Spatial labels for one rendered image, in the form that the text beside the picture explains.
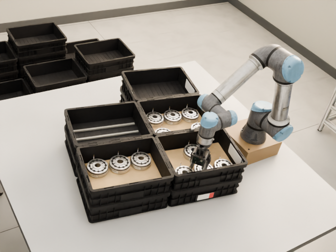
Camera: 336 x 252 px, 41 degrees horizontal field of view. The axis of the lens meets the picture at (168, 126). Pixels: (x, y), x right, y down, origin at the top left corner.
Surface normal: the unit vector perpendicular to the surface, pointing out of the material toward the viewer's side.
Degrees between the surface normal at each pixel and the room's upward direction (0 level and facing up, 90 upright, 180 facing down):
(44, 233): 0
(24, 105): 0
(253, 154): 90
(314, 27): 90
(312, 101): 0
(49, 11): 90
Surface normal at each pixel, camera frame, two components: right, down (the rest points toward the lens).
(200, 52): 0.14, -0.76
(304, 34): -0.85, 0.24
